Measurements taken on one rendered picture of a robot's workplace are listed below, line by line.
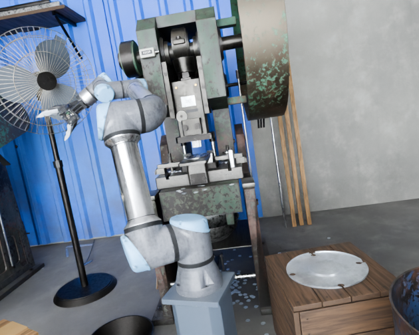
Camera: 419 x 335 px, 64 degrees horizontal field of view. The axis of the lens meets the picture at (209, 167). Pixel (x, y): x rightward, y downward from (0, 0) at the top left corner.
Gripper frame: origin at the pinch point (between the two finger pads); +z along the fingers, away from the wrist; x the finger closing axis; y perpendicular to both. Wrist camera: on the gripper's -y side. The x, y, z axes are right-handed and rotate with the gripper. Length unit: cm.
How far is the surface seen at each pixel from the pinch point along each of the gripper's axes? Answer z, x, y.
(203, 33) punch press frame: -83, 14, -1
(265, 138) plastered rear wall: -96, 140, -77
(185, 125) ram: -47, 40, 6
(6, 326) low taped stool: 53, 30, 53
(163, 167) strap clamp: -23, 54, -3
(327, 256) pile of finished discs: -53, 90, 80
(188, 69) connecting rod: -67, 24, -8
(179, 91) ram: -56, 28, -3
